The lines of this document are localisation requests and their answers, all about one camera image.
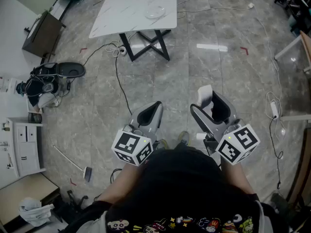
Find person's black cartoon print shirt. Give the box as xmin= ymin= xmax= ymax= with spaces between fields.
xmin=57 ymin=149 xmax=290 ymax=233

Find thin black floor cable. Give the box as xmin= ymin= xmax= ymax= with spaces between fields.
xmin=82 ymin=42 xmax=118 ymax=67

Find crumpled white cloth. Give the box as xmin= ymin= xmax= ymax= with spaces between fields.
xmin=18 ymin=197 xmax=55 ymax=228

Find white marble table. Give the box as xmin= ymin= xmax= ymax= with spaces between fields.
xmin=88 ymin=0 xmax=178 ymax=62

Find white drawer cabinet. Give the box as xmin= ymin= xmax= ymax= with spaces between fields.
xmin=5 ymin=116 xmax=47 ymax=178

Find long black floor cable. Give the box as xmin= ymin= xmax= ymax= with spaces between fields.
xmin=115 ymin=53 xmax=133 ymax=115

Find brown vanity cabinet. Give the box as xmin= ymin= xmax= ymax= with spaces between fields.
xmin=21 ymin=10 xmax=67 ymax=61

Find looped black cable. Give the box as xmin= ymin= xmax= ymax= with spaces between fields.
xmin=110 ymin=168 xmax=123 ymax=184

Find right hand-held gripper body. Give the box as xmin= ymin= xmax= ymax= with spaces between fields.
xmin=196 ymin=118 xmax=261 ymax=166

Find black office chair base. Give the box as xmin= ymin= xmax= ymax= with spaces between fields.
xmin=66 ymin=189 xmax=89 ymax=211

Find person's dark trousers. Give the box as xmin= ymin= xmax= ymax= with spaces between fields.
xmin=155 ymin=141 xmax=204 ymax=154

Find black bag with cables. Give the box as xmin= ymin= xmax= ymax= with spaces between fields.
xmin=16 ymin=66 xmax=60 ymax=108

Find light wooden desk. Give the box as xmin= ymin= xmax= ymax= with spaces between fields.
xmin=0 ymin=173 xmax=62 ymax=228

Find person's right yellow-green shoe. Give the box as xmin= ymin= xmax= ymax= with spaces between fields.
xmin=178 ymin=131 xmax=190 ymax=147

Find white cup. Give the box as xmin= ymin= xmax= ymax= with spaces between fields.
xmin=196 ymin=84 xmax=214 ymax=108

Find coiled white cable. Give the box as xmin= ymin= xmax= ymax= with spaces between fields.
xmin=105 ymin=40 xmax=123 ymax=57

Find long white floor cable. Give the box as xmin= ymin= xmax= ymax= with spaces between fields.
xmin=176 ymin=5 xmax=251 ymax=19

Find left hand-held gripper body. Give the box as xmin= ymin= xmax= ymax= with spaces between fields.
xmin=111 ymin=120 xmax=158 ymax=167

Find wooden table with white frame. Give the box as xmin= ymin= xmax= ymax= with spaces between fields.
xmin=280 ymin=114 xmax=311 ymax=212

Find clear glass plate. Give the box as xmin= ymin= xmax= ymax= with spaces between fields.
xmin=144 ymin=5 xmax=167 ymax=21

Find white-handled broom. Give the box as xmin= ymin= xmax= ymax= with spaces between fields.
xmin=52 ymin=144 xmax=93 ymax=183

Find person's right forearm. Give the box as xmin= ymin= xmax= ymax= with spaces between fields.
xmin=220 ymin=161 xmax=256 ymax=197

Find black cable with plug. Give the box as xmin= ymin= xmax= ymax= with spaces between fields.
xmin=268 ymin=116 xmax=285 ymax=189

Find person's left forearm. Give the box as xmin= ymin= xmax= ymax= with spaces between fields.
xmin=96 ymin=161 xmax=147 ymax=205

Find long white power strip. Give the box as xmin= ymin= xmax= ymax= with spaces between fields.
xmin=270 ymin=100 xmax=279 ymax=119

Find dark glass jar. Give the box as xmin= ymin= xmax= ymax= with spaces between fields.
xmin=27 ymin=112 xmax=43 ymax=124

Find wooden table with white legs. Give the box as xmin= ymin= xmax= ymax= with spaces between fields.
xmin=274 ymin=30 xmax=311 ymax=74

